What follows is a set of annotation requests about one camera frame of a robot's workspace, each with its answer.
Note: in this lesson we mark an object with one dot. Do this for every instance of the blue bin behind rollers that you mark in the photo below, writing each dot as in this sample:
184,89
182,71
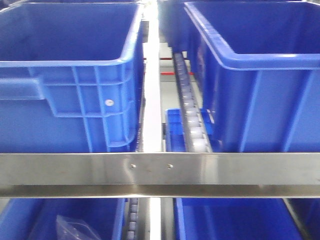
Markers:
174,135

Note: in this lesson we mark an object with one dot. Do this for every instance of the white steel divider rail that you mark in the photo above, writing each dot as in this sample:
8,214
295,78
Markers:
152,119

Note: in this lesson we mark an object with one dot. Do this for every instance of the roller track rail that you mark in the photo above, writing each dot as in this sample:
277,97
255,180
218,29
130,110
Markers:
194,131

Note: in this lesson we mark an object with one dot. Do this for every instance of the clear plastic bag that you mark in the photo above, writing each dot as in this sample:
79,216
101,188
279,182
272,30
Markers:
74,229

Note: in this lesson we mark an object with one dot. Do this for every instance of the large blue crate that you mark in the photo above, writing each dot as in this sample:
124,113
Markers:
71,77
257,66

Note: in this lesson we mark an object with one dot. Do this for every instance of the blue bin lower right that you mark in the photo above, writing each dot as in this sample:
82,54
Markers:
233,219

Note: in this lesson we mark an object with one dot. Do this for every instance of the steel shelf crossbar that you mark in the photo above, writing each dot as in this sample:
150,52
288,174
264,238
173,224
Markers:
160,174

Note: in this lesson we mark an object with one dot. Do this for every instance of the blue bin lower left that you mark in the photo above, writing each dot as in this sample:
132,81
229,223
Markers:
50,218

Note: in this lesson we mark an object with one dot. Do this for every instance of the large blue crate right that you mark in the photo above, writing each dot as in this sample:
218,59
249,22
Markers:
257,66

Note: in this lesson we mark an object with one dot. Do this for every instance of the large blue crate left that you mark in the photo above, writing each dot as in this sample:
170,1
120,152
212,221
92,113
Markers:
71,77

